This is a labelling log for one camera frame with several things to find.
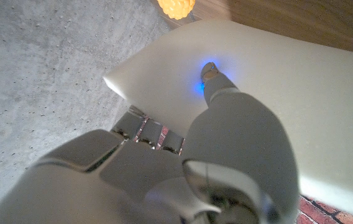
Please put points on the cream memory foam sheet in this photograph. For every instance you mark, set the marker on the cream memory foam sheet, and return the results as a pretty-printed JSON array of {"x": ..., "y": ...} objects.
[{"x": 288, "y": 93}]

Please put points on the yellow plastic bumpy fruit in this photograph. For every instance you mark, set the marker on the yellow plastic bumpy fruit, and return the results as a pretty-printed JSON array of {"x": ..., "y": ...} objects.
[{"x": 176, "y": 7}]

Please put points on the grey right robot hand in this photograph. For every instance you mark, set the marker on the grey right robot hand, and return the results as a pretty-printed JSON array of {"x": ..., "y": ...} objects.
[{"x": 139, "y": 180}]

